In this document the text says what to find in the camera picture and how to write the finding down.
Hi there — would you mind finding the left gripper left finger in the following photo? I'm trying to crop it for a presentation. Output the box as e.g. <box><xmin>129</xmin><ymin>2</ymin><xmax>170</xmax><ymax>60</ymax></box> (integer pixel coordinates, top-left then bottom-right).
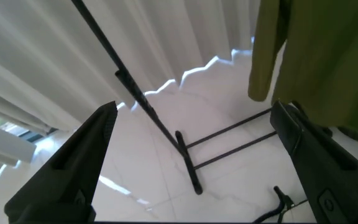
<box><xmin>4</xmin><ymin>101</ymin><xmax>118</xmax><ymax>223</ymax></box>

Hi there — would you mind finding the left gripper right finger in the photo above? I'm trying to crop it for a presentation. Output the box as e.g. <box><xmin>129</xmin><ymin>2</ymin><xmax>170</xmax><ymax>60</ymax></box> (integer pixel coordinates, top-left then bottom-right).
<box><xmin>270</xmin><ymin>101</ymin><xmax>358</xmax><ymax>223</ymax></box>

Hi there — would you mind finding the black clothes rack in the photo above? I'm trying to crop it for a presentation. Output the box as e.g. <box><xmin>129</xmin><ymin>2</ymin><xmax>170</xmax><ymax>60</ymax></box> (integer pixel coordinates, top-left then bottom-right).
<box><xmin>71</xmin><ymin>0</ymin><xmax>278</xmax><ymax>196</ymax></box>

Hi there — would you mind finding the green long-sleeved shirt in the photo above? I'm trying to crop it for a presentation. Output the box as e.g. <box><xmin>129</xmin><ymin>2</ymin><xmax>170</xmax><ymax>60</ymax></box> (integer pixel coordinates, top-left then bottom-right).
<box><xmin>247</xmin><ymin>0</ymin><xmax>358</xmax><ymax>146</ymax></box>

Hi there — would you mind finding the black cable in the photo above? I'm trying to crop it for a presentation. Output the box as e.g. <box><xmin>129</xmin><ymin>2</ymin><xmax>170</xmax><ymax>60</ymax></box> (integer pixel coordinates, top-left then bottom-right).
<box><xmin>253</xmin><ymin>185</ymin><xmax>309</xmax><ymax>223</ymax></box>

